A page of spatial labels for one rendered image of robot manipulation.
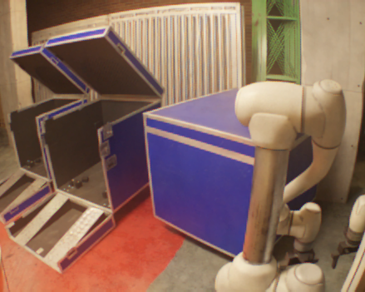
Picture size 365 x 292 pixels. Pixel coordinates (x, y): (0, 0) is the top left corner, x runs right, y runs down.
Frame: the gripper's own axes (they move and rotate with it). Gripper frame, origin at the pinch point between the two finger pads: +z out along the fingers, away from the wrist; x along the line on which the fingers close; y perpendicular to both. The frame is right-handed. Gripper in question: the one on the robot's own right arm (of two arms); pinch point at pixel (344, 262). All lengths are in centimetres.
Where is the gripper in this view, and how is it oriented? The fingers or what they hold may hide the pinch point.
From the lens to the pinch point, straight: 156.4
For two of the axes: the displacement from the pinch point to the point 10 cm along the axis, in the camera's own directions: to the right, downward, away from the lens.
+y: 0.2, 3.9, -9.2
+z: 0.3, 9.2, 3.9
